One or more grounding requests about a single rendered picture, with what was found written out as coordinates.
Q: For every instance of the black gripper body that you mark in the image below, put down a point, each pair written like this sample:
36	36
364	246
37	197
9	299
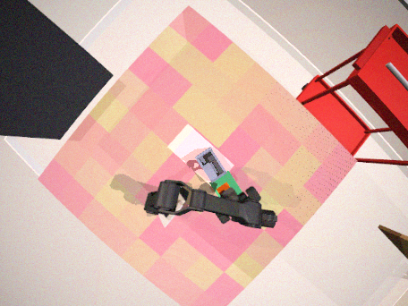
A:
252	194

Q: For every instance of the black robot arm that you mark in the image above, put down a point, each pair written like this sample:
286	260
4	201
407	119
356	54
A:
248	213

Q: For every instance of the orange l-shaped part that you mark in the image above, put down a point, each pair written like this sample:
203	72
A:
223	188

